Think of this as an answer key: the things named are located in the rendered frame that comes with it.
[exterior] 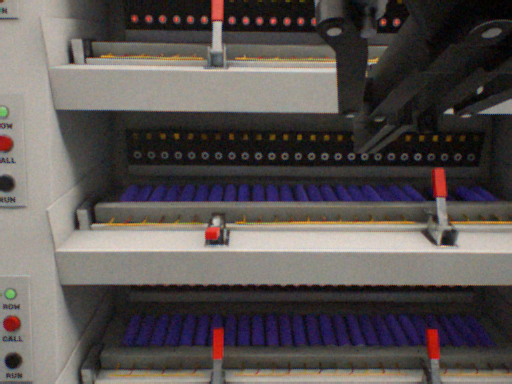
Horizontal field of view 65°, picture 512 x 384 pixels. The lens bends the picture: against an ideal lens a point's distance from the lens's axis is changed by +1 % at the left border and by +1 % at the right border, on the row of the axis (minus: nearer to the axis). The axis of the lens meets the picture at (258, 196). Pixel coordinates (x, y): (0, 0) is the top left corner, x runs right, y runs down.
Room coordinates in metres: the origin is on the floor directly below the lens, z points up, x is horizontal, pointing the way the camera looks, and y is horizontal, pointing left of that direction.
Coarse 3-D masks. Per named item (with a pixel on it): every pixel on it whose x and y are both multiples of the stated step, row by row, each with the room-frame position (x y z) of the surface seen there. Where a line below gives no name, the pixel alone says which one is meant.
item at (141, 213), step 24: (96, 216) 0.50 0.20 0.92; (120, 216) 0.50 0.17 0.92; (144, 216) 0.50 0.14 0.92; (168, 216) 0.51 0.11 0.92; (192, 216) 0.51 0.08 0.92; (240, 216) 0.51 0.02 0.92; (264, 216) 0.51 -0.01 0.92; (288, 216) 0.51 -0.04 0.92; (312, 216) 0.51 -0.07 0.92; (336, 216) 0.51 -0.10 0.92; (360, 216) 0.52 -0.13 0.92; (384, 216) 0.52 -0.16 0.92; (408, 216) 0.52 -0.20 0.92; (456, 216) 0.52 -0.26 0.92; (480, 216) 0.52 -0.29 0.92; (504, 216) 0.52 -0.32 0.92
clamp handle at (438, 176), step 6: (438, 168) 0.49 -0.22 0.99; (432, 174) 0.49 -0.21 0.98; (438, 174) 0.48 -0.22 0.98; (438, 180) 0.48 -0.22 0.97; (444, 180) 0.48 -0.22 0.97; (438, 186) 0.48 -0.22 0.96; (444, 186) 0.48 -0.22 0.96; (438, 192) 0.48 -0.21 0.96; (444, 192) 0.48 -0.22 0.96; (438, 198) 0.48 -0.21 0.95; (444, 198) 0.48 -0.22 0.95; (438, 204) 0.47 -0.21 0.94; (444, 204) 0.47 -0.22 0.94; (438, 210) 0.47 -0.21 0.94; (444, 210) 0.47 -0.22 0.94; (438, 216) 0.47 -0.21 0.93; (444, 216) 0.47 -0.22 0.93; (438, 222) 0.47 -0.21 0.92; (444, 222) 0.47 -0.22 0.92
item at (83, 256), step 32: (96, 192) 0.56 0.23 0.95; (64, 224) 0.46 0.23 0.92; (384, 224) 0.52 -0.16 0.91; (416, 224) 0.52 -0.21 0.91; (480, 224) 0.52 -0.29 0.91; (64, 256) 0.44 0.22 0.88; (96, 256) 0.44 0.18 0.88; (128, 256) 0.44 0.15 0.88; (160, 256) 0.45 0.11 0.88; (192, 256) 0.45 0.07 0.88; (224, 256) 0.45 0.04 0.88; (256, 256) 0.45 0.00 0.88; (288, 256) 0.45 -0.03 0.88; (320, 256) 0.45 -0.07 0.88; (352, 256) 0.45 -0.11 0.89; (384, 256) 0.45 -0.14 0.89; (416, 256) 0.45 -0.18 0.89; (448, 256) 0.45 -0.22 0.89; (480, 256) 0.45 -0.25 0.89
